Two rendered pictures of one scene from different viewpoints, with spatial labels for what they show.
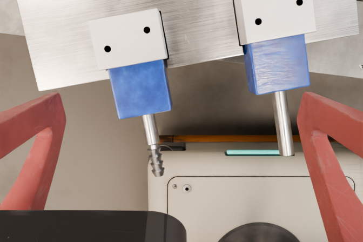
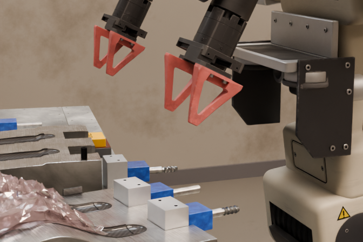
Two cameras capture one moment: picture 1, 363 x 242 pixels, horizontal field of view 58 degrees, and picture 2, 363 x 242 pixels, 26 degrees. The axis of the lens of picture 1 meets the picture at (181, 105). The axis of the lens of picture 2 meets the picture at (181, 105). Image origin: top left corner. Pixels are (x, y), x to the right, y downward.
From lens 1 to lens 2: 1.04 m
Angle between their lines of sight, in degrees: 76
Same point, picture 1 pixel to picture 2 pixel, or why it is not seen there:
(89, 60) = (187, 229)
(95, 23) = (165, 208)
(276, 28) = (139, 181)
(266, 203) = not seen: outside the picture
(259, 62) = (157, 190)
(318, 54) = not seen: hidden behind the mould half
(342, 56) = not seen: hidden behind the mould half
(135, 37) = (165, 201)
